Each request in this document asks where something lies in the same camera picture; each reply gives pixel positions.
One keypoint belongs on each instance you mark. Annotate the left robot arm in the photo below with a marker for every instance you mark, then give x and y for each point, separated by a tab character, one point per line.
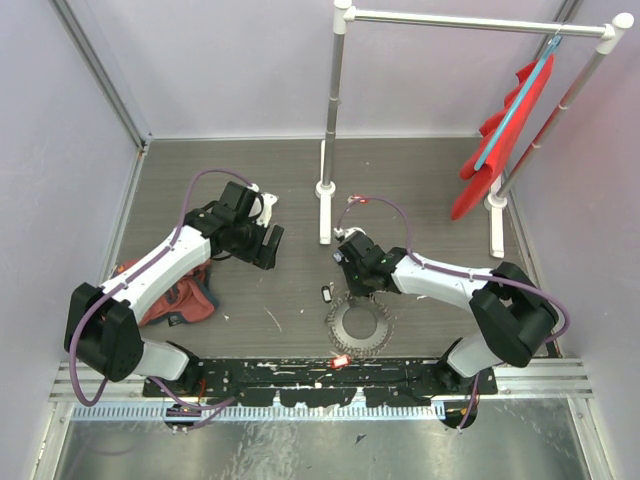
103	323

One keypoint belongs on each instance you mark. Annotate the red cloth on hanger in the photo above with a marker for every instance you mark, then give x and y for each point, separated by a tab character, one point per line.
479	181

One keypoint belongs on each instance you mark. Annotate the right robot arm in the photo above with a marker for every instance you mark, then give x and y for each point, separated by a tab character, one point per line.
514	318

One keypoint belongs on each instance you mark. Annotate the key with red tag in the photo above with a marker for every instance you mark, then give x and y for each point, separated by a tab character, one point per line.
340	361
357	199

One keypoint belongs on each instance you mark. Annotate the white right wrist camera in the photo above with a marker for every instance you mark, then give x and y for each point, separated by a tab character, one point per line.
341	234

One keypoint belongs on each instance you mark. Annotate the metal disc with keyrings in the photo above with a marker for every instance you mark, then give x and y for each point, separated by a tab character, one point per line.
350	345

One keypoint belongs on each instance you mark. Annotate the black key tag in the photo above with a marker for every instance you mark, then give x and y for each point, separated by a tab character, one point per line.
327	293

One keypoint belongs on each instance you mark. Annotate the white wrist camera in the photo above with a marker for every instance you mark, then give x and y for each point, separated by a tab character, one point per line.
262	209
341	234

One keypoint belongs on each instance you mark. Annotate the white clothes rack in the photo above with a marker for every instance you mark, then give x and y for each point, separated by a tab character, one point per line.
344	12

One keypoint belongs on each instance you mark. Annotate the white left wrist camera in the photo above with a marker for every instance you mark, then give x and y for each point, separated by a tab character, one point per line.
262	209

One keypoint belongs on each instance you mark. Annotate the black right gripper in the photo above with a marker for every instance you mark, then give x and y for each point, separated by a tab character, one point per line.
354	287

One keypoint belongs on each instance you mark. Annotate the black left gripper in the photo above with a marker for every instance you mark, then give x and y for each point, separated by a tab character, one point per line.
266	252

